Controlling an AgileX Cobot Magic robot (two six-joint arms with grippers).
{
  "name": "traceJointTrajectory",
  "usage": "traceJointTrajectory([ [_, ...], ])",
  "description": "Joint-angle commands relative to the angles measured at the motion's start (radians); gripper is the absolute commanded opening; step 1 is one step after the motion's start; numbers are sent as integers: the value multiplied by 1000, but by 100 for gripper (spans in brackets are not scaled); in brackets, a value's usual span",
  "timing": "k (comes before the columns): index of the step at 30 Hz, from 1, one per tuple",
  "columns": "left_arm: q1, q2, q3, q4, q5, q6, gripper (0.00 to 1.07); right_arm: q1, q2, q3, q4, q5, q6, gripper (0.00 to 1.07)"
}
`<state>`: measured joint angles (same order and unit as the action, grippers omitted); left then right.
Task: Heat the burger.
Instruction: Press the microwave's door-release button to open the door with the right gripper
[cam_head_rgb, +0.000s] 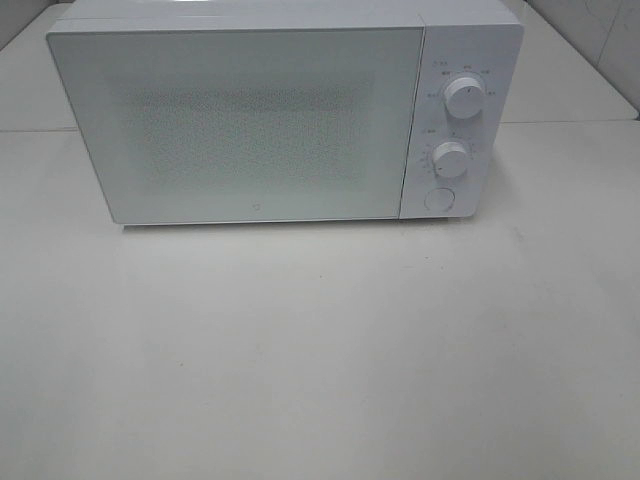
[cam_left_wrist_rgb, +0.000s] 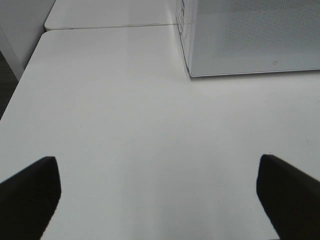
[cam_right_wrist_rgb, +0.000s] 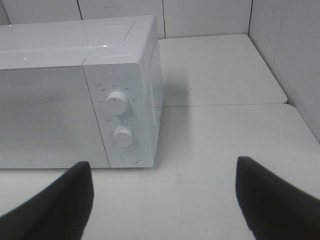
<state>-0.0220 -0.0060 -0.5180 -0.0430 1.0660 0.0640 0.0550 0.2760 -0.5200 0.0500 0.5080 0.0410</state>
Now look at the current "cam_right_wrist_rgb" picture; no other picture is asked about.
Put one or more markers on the white microwave oven body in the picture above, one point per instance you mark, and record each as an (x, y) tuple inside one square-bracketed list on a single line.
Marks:
[(116, 54)]

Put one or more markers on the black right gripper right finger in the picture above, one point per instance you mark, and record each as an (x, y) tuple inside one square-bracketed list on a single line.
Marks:
[(273, 208)]

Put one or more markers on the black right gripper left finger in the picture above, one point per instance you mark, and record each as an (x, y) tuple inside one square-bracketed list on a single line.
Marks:
[(59, 212)]

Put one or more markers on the white microwave door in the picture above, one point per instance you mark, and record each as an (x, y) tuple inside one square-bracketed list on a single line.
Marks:
[(47, 119)]

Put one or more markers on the white timer knob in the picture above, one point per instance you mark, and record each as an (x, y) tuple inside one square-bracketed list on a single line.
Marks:
[(123, 136)]

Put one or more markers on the upper white power knob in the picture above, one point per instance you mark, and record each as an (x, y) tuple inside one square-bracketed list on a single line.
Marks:
[(116, 103)]

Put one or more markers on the round door release button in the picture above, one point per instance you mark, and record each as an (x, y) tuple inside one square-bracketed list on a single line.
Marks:
[(129, 158)]

